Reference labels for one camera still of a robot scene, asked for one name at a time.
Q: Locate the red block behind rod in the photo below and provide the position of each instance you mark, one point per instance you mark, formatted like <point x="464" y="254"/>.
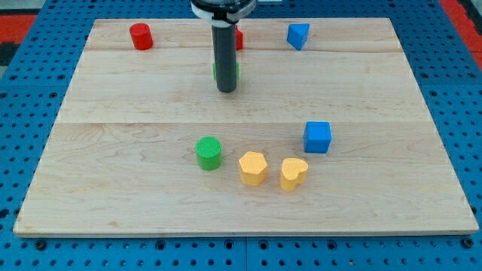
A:
<point x="239" y="38"/>

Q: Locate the green cylinder block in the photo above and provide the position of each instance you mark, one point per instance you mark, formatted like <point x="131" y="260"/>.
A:
<point x="209" y="153"/>

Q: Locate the green block behind rod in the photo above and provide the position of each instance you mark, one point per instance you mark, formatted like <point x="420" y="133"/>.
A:
<point x="237" y="70"/>

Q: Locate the blue cube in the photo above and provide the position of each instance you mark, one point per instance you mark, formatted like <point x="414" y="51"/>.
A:
<point x="317" y="137"/>

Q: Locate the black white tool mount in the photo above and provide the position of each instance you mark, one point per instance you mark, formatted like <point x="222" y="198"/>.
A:
<point x="223" y="12"/>

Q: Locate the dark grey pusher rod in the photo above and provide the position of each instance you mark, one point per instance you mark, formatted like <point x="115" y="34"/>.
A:
<point x="224" y="49"/>

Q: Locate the wooden board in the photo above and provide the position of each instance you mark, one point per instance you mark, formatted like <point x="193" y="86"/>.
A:
<point x="120" y="160"/>

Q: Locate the blue triangular block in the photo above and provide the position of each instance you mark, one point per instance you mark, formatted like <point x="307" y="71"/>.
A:
<point x="298" y="34"/>

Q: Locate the yellow heart block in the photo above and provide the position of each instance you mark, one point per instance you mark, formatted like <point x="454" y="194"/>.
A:
<point x="293" y="172"/>

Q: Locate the red cylinder block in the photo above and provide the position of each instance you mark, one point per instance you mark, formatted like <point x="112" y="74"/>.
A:
<point x="141" y="36"/>

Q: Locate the yellow hexagon block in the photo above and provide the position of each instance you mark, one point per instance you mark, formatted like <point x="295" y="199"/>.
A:
<point x="252" y="168"/>

